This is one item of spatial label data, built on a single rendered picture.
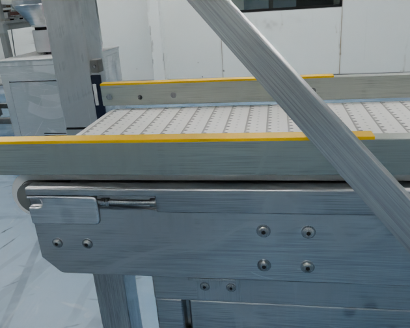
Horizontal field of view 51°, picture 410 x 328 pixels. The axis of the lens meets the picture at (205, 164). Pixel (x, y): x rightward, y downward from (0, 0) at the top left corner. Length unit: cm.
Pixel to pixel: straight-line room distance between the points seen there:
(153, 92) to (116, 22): 512
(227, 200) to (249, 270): 8
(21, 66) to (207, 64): 293
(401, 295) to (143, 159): 30
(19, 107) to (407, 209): 296
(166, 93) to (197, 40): 485
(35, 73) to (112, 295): 229
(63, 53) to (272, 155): 43
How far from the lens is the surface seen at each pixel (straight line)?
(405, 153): 38
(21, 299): 192
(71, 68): 71
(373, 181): 29
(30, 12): 317
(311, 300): 50
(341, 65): 545
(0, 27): 396
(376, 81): 64
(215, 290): 50
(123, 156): 39
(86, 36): 70
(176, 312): 53
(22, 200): 47
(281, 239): 41
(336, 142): 29
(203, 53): 550
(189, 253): 43
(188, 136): 38
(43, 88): 301
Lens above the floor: 106
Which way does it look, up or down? 21 degrees down
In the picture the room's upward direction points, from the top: 4 degrees counter-clockwise
